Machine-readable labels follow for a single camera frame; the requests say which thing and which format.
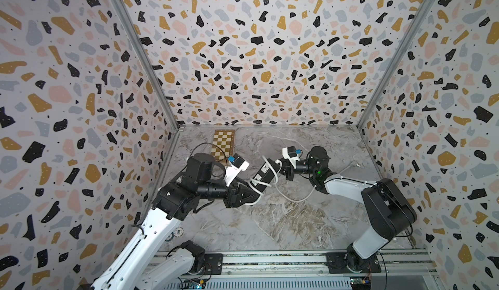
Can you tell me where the wooden chessboard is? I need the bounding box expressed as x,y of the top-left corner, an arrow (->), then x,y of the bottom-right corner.
211,130 -> 235,161

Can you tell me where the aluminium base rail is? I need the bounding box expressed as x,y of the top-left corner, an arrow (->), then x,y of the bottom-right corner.
166,249 -> 444,289

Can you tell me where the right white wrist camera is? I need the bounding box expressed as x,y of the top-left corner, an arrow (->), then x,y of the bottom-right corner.
282,146 -> 302,168

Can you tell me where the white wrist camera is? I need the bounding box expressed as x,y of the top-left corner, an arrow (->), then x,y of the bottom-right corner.
282,146 -> 302,168
224,153 -> 250,187

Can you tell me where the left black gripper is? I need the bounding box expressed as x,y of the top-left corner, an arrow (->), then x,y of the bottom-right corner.
198,177 -> 260,209

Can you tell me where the round white sticker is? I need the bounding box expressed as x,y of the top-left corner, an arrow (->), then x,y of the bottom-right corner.
174,227 -> 185,237

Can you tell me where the black power strip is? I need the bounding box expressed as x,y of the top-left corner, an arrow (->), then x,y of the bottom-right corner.
249,158 -> 281,193

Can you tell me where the white power cord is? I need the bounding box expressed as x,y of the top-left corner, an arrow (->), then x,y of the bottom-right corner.
243,155 -> 365,207

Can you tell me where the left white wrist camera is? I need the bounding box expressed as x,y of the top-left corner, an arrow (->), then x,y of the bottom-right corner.
224,153 -> 250,187

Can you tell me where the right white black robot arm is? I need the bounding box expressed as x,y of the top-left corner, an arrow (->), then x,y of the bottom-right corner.
273,146 -> 417,273

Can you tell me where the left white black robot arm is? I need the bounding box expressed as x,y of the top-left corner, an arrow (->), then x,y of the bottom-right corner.
82,153 -> 258,289

